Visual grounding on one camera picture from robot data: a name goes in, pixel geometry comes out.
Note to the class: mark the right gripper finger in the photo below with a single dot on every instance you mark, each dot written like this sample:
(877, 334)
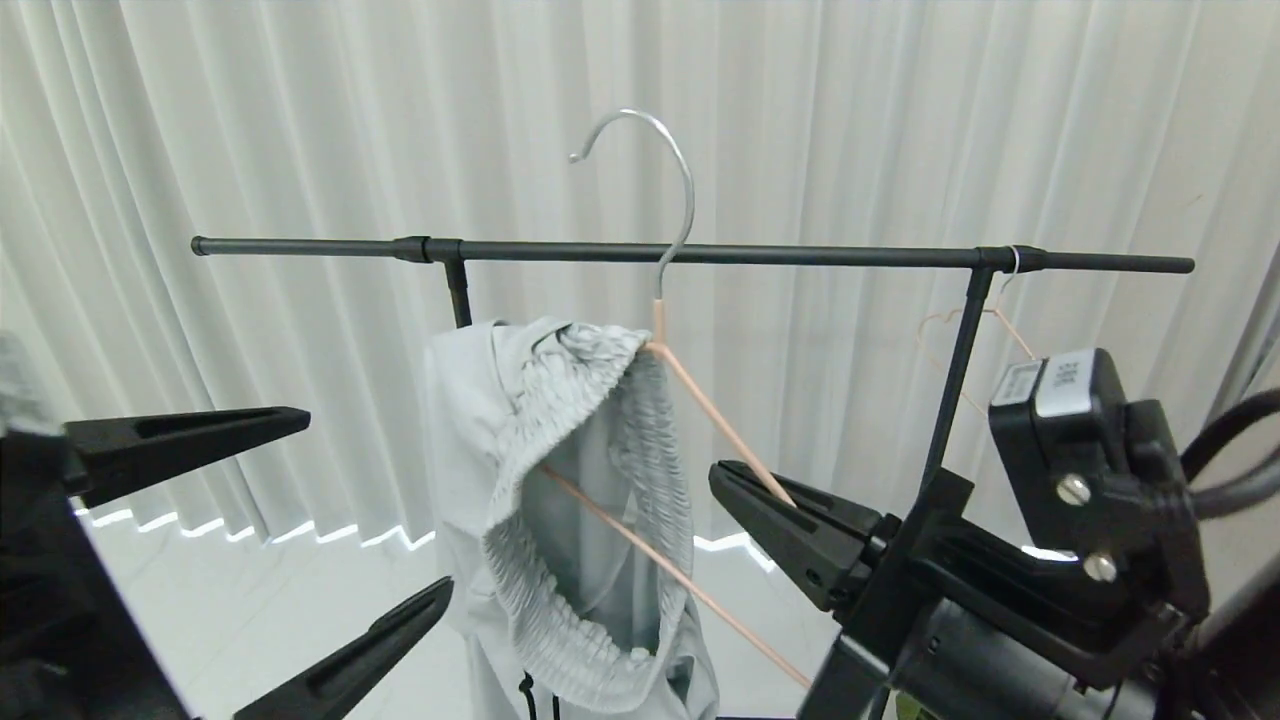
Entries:
(830, 570)
(850, 525)

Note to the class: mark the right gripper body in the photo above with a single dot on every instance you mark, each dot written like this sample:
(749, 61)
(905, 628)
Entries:
(960, 680)

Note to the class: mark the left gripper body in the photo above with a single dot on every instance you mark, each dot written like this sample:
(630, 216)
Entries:
(50, 600)

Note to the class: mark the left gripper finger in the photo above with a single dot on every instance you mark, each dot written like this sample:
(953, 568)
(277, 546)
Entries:
(110, 470)
(275, 710)

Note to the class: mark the pink clothes hanger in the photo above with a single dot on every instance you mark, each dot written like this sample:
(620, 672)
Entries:
(659, 325)
(1012, 330)

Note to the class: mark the pale grey garment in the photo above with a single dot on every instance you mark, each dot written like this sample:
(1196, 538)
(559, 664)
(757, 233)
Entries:
(460, 450)

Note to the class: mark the black clothes rack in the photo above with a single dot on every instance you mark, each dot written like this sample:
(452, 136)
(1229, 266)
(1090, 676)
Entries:
(800, 254)

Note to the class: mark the white curtain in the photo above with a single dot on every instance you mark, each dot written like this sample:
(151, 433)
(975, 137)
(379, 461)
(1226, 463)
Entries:
(800, 120)

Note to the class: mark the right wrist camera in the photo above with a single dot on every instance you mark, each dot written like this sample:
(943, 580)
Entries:
(1090, 450)

